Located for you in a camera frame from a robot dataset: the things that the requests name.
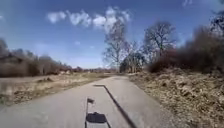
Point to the grey asphalt path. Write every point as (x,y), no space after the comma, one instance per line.
(60,103)

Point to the broad bare tree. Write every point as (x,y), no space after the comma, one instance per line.
(160,36)

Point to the wood of bare trees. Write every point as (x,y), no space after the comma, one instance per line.
(20,66)

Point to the dry grass slope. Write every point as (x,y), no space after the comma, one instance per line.
(186,96)

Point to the tall pale bare tree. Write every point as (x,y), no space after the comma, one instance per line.
(115,43)

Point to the dry grass field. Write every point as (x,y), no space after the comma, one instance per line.
(33,85)

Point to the brown bare bushes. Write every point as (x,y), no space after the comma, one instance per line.
(196,53)

